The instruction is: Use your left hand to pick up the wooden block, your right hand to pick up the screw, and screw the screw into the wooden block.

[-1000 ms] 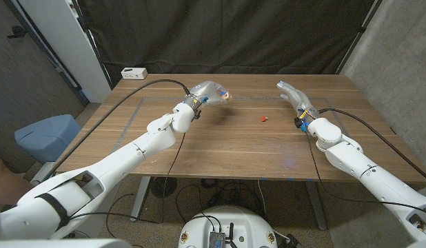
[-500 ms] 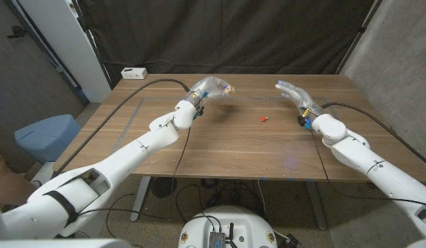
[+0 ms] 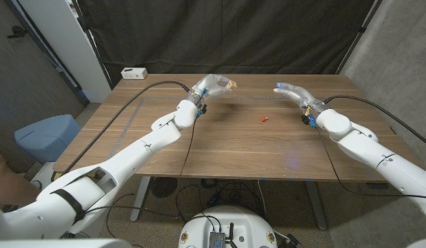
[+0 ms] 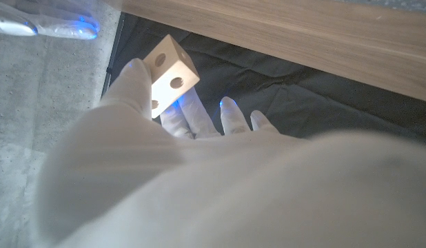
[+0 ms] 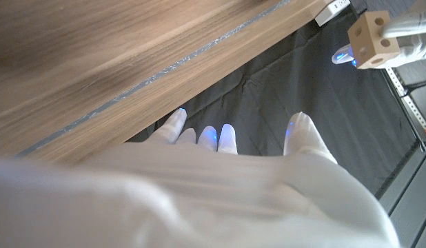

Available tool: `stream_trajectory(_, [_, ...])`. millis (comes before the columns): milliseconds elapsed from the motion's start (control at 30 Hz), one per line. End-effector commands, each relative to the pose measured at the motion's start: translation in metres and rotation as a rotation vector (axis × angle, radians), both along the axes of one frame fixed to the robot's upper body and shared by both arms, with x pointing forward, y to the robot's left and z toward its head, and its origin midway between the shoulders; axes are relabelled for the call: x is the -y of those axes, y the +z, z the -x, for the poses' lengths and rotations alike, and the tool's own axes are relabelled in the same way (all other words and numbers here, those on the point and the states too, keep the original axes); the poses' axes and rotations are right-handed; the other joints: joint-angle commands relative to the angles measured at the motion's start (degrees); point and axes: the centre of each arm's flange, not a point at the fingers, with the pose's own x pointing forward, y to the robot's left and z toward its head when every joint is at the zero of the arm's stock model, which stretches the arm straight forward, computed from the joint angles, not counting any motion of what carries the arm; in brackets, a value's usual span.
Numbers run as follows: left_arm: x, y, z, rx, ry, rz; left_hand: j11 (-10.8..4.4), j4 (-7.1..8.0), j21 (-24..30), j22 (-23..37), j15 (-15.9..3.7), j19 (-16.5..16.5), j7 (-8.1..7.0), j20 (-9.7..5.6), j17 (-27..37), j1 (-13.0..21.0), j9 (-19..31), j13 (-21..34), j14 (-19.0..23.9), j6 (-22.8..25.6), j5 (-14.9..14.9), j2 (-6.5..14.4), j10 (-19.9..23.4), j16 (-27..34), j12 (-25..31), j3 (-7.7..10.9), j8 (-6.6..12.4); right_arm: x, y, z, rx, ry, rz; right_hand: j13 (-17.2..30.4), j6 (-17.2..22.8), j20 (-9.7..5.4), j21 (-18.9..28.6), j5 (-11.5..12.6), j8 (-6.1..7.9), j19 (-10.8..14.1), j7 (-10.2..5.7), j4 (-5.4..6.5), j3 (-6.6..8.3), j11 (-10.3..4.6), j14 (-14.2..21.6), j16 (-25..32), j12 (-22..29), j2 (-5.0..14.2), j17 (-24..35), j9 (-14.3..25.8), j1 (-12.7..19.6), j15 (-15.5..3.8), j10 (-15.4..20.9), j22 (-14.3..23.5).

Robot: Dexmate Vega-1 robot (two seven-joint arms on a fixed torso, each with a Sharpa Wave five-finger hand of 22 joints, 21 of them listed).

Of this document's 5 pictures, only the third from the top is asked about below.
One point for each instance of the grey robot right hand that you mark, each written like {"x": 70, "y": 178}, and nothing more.
{"x": 299, "y": 94}

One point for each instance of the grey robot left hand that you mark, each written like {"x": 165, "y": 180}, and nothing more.
{"x": 209, "y": 86}

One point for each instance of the wooden block with holes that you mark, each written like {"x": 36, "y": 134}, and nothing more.
{"x": 232, "y": 85}

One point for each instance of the red screw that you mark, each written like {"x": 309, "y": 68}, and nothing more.
{"x": 263, "y": 118}

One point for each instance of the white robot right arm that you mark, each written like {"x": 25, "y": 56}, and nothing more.
{"x": 371, "y": 148}

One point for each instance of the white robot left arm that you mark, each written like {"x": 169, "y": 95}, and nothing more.
{"x": 130, "y": 155}

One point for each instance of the black backdrop curtain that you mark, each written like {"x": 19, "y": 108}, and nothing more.
{"x": 216, "y": 34}

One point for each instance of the white power strip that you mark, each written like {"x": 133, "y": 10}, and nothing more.
{"x": 133, "y": 73}

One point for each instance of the black backdrop stand pole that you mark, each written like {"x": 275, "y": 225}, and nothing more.
{"x": 362, "y": 30}
{"x": 90, "y": 39}

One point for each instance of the grey table leg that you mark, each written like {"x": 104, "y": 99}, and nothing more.
{"x": 140, "y": 199}
{"x": 316, "y": 206}

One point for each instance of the round black floor fan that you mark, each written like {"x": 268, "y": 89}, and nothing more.
{"x": 164, "y": 193}

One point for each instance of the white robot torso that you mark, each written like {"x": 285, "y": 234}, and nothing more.
{"x": 230, "y": 220}

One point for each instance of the black antenna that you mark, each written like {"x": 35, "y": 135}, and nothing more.
{"x": 230, "y": 234}

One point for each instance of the grey electronics box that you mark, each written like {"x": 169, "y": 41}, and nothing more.
{"x": 216, "y": 240}

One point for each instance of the blue-grey stool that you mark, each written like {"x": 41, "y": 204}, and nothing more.
{"x": 47, "y": 137}

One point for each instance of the person's bare leg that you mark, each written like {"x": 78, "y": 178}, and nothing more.
{"x": 9, "y": 186}

